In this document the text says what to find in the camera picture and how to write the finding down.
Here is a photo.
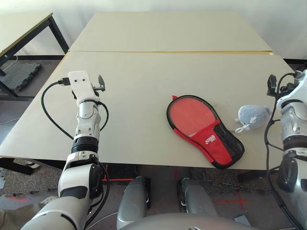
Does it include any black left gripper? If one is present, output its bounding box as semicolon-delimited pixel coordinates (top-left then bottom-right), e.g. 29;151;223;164
93;74;106;98

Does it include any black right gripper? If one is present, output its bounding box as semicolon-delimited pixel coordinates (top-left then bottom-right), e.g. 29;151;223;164
267;73;300;97

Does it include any red and black paddle case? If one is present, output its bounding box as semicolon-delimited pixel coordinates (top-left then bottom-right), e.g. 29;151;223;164
166;94;246;170

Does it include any black foam floor mat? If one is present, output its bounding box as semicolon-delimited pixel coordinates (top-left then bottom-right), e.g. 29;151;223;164
0;62;43;92

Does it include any grey left robot leg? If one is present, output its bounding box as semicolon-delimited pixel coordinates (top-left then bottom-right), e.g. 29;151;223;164
116;176;152;228

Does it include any grey robot leg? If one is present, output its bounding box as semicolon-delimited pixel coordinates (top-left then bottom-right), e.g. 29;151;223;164
177;177;218;217
116;176;152;228

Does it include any grey right robot leg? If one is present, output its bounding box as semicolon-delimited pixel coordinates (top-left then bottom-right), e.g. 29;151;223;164
177;177;218;217

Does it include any grey flat floor object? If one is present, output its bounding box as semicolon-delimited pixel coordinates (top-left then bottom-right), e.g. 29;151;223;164
234;214;252;226

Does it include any grey robot torso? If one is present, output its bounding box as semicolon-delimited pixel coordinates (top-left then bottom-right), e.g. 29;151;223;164
124;213;252;230

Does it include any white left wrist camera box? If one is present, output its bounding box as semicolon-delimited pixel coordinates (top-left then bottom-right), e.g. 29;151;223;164
68;70;101;104

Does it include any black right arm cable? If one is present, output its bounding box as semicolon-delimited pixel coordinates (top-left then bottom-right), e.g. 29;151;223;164
263;71;307;230

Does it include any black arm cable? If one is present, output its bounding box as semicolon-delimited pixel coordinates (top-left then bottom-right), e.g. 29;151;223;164
263;71;307;230
41;77;111;216

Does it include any white zipper pull cord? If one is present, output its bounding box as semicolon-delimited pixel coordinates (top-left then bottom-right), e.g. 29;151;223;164
234;124;251;135

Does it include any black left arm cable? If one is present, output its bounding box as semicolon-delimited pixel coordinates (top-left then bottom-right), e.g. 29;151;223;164
41;77;111;216

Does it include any side table with black frame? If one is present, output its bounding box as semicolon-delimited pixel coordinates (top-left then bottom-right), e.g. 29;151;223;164
0;13;71;98

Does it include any black main table frame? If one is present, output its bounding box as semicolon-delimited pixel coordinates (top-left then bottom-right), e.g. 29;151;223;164
0;156;63;176

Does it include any white floor cable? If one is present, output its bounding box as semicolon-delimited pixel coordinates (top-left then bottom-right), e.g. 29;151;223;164
91;212;118;229

